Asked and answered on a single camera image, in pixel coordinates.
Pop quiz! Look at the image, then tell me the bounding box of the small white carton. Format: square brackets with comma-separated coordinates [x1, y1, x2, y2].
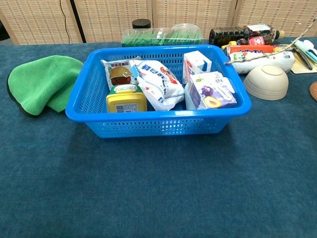
[182, 50, 212, 85]

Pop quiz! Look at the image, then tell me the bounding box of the blue plastic perforated basket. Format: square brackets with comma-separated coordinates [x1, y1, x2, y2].
[65, 44, 253, 139]

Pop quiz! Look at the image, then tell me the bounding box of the white sugar bag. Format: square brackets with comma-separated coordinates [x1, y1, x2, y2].
[128, 59, 185, 112]

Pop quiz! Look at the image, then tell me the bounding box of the yellow lid green jar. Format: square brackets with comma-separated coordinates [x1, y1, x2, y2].
[106, 84, 148, 114]

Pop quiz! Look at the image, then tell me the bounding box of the purple fruit drink carton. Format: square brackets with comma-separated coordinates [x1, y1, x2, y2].
[184, 71, 238, 111]

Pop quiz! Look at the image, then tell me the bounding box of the burger picture snack packet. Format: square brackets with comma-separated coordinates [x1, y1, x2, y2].
[100, 56, 142, 91]

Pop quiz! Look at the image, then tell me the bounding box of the clear box of green sachets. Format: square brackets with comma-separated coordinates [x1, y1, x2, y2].
[121, 27, 204, 48]

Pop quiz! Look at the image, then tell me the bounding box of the clear tub of clips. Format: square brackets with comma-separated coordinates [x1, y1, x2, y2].
[170, 23, 200, 32]

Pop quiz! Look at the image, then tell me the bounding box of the black lid glass jar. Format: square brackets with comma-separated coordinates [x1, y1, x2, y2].
[132, 18, 152, 30]

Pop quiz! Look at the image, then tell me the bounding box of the large dark tea bottle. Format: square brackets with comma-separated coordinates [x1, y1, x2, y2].
[209, 23, 285, 48]

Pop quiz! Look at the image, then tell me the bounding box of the bamboo folding screen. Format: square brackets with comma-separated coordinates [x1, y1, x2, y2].
[0, 0, 317, 45]

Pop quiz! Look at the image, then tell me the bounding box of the beige upturned bowl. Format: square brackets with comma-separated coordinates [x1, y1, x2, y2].
[243, 64, 290, 101]

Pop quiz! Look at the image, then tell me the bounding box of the green microfiber cloth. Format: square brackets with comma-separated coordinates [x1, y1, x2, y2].
[6, 55, 84, 118]

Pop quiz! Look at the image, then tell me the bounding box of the small dark bottle yellow cap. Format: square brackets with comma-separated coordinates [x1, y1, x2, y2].
[221, 36, 269, 50]

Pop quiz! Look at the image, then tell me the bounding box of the black tripod stand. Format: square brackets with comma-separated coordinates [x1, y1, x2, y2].
[69, 0, 87, 43]

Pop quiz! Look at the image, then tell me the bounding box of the white bottle yellow cap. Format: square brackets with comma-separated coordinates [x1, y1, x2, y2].
[229, 51, 296, 74]

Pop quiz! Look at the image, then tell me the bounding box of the razor blister card package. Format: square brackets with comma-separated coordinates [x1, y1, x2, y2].
[291, 44, 317, 74]

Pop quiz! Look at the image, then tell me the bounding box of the round woven rattan coaster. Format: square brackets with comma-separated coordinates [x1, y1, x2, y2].
[309, 81, 317, 102]

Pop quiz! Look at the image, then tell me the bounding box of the teal toothbrush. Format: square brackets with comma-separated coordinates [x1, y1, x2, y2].
[293, 40, 317, 57]

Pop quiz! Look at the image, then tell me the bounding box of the thin black hanging cable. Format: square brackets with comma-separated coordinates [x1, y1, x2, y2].
[58, 0, 71, 44]

